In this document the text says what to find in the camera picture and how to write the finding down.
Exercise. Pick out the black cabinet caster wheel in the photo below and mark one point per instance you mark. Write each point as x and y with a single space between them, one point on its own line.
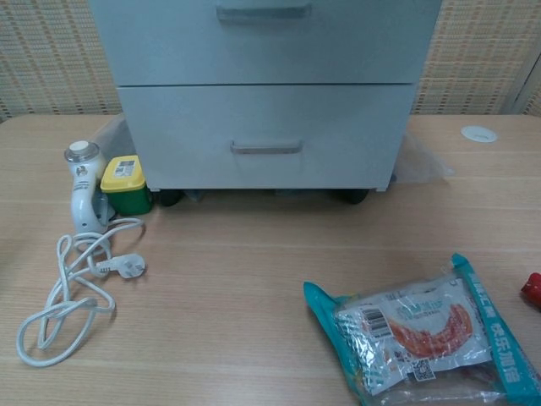
353 196
170 198

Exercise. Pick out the white drawer cabinet body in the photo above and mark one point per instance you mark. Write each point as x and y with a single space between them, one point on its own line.
393 139

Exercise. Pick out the green box with yellow lid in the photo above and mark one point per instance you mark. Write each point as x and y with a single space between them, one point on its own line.
125 186

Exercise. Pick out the clear plastic sheet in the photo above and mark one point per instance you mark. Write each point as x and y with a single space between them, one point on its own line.
422 162

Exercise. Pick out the white handheld massager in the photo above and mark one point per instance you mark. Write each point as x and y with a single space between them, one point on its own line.
83 186

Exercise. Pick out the teal sausage snack package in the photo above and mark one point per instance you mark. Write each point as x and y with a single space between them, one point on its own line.
422 334

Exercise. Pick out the woven bamboo screen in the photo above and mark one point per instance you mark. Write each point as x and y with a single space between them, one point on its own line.
50 55

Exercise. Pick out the red object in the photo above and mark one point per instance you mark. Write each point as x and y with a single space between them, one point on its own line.
533 288

